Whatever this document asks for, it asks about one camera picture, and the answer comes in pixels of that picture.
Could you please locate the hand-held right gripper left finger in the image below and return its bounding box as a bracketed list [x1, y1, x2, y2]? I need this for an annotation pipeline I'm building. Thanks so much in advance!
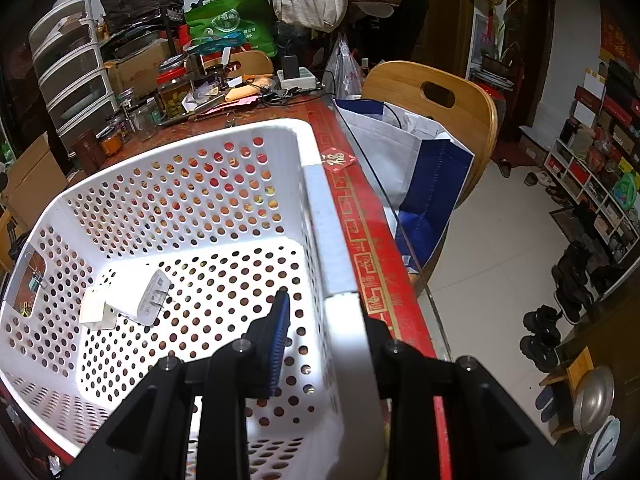
[65, 287, 293, 480]

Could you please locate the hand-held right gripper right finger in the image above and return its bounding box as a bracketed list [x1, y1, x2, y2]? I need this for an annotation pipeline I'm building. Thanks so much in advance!
[365, 315, 566, 480]

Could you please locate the white perforated plastic basket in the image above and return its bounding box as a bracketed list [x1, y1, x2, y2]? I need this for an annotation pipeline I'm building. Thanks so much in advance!
[0, 120, 388, 480]

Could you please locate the white charger with prongs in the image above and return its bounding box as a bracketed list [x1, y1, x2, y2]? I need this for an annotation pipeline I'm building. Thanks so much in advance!
[107, 267, 173, 328]

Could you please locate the white cube charger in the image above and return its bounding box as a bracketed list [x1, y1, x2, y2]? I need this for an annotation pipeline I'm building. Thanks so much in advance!
[80, 287, 118, 331]

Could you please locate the red printed tablecloth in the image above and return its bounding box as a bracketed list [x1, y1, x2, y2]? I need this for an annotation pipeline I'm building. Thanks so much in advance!
[0, 87, 453, 480]

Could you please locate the pair of black shoes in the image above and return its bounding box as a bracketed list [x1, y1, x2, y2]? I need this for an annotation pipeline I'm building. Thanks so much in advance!
[520, 305, 563, 371]

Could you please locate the small wooden stool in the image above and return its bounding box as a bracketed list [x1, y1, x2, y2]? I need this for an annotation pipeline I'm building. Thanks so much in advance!
[540, 347, 596, 436]

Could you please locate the blue and white shopping bag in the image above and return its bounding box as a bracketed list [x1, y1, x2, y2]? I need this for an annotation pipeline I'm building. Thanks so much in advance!
[332, 99, 475, 273]

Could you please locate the red square sticker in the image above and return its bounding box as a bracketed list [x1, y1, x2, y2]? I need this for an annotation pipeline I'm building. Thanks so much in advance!
[320, 149, 357, 173]

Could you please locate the round metal lid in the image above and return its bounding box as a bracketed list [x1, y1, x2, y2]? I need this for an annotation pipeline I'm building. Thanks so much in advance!
[572, 365, 616, 436]

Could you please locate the pair of black sandals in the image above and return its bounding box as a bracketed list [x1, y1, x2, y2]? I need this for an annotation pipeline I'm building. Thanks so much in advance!
[552, 242, 596, 321]

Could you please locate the white round disc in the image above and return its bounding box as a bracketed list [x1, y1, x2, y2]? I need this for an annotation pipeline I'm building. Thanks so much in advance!
[585, 417, 623, 480]

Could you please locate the empty glass jar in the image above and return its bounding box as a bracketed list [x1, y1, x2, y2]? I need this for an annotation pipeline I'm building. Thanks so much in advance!
[131, 100, 161, 141]

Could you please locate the jar with orange contents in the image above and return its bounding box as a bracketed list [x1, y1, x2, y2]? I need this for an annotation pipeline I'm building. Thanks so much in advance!
[97, 127, 123, 158]

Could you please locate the white power strip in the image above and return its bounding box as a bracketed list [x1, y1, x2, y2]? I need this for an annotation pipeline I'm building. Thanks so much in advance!
[277, 67, 321, 91]

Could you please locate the glass jar with green olives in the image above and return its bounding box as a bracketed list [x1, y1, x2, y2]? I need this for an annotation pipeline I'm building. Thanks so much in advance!
[156, 60, 193, 123]

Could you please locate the brown wooden box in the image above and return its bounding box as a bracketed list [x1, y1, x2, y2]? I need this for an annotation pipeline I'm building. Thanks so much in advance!
[70, 130, 108, 176]

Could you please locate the clear plastic bag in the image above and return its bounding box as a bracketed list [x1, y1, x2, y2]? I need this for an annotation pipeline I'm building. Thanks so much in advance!
[325, 32, 363, 101]

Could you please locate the white cubby shelf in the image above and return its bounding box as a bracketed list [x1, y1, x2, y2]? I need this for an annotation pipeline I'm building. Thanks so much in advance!
[542, 115, 640, 266]

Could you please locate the plain folded cardboard box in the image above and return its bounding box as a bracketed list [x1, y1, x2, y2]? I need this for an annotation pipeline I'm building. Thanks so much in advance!
[0, 132, 68, 231]

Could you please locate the printed cardboard box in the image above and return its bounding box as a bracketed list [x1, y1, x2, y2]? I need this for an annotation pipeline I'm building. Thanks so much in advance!
[107, 42, 173, 98]

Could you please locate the green shopping bag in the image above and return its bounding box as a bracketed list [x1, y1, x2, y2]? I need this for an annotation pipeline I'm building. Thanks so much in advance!
[185, 0, 278, 58]

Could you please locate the white plastic drawer unit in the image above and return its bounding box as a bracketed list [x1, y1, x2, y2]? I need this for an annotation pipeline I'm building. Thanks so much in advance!
[27, 0, 118, 141]

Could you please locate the wooden chair with handle cutout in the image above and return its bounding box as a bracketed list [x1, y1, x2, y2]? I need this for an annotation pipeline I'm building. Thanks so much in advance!
[360, 60, 498, 206]

